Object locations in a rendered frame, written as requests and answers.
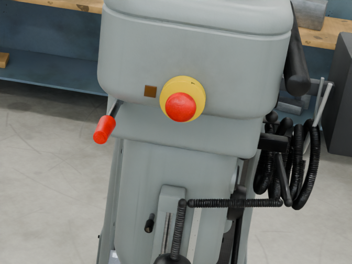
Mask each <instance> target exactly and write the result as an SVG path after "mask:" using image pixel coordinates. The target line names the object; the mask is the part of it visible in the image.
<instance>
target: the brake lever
mask: <svg viewBox="0 0 352 264"><path fill-rule="evenodd" d="M123 102H124V101H121V100H119V99H115V100H114V102H113V104H112V106H111V108H110V110H109V112H108V114H107V115H105V116H102V117H101V118H100V121H99V123H98V125H97V128H96V130H95V132H94V135H93V139H94V141H95V142H96V143H97V144H104V143H106V141H107V140H108V138H109V136H110V135H111V133H112V131H113V130H114V128H115V126H116V121H115V117H116V115H117V112H118V110H119V108H120V106H121V105H122V104H123Z"/></svg>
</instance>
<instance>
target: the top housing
mask: <svg viewBox="0 0 352 264"><path fill-rule="evenodd" d="M103 1H104V4H103V6H102V19H101V32H100V45H99V52H98V65H97V79H98V82H99V84H100V86H101V88H102V89H103V90H104V91H105V92H106V93H107V94H108V95H110V96H112V97H114V98H116V99H119V100H121V101H124V102H129V103H134V104H140V105H147V106H153V107H159V108H161V106H160V94H161V91H162V89H163V87H164V85H165V84H166V83H167V82H168V81H169V80H170V79H172V78H174V77H176V76H189V77H192V78H194V79H196V80H197V81H198V82H199V83H200V84H201V85H202V86H203V88H204V91H205V95H206V101H205V106H204V109H203V111H202V113H201V114H202V115H209V116H215V117H222V118H228V119H236V120H249V119H257V118H261V117H263V116H265V115H267V114H269V113H270V112H271V111H272V110H273V108H274V107H275V105H276V103H277V99H278V94H279V89H280V84H281V79H282V75H283V69H284V65H285V60H286V56H287V51H288V46H289V41H290V37H291V29H292V26H293V12H292V8H291V3H290V0H103ZM145 85H150V86H156V87H157V91H156V98H153V97H146V96H144V91H145Z"/></svg>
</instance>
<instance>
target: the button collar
mask: <svg viewBox="0 0 352 264"><path fill-rule="evenodd" d="M178 92H182V93H186V94H188V95H190V96H191V97H192V98H193V99H194V100H195V103H196V112H195V114H194V116H193V117H192V118H191V119H190V120H189V121H187V122H190V121H192V120H194V119H196V118H198V117H199V116H200V114H201V113H202V111H203V109H204V106H205V101H206V95H205V91H204V88H203V86H202V85H201V84H200V83H199V82H198V81H197V80H196V79H194V78H192V77H189V76H176V77H174V78H172V79H170V80H169V81H168V82H167V83H166V84H165V85H164V87H163V89H162V91H161V94H160V106H161V109H162V111H163V112H164V114H165V115H166V116H168V115H167V114H166V110H165V104H166V101H167V99H168V97H169V96H171V95H172V94H174V93H178ZM168 117H169V116H168ZM169 118H170V117H169Z"/></svg>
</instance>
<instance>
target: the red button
mask: <svg viewBox="0 0 352 264"><path fill-rule="evenodd" d="M165 110H166V114H167V115H168V116H169V117H170V118H171V119H172V120H173V121H176V122H187V121H189V120H190V119H191V118H192V117H193V116H194V114H195V112H196V103H195V100H194V99H193V98H192V97H191V96H190V95H188V94H186V93H182V92H178V93H174V94H172V95H171V96H169V97H168V99H167V101H166V104H165Z"/></svg>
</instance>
